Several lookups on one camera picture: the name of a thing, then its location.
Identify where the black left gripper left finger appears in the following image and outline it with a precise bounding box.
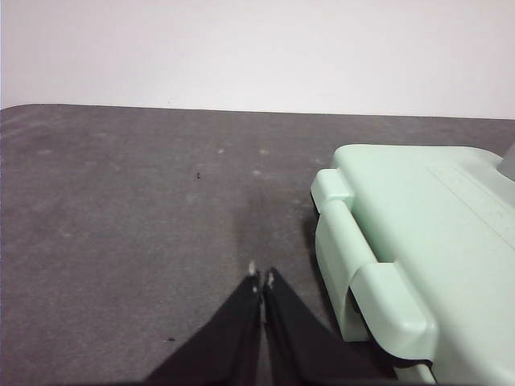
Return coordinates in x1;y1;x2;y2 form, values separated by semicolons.
144;261;263;386

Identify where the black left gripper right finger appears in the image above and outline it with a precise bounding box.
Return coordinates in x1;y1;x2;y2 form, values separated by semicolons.
262;266;400;386

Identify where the mint green breakfast machine base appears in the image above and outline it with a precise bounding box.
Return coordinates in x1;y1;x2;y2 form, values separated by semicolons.
311;199;438;386

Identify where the silver griddle lid handle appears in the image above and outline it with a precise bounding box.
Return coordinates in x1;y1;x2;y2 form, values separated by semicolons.
498;140;515;181

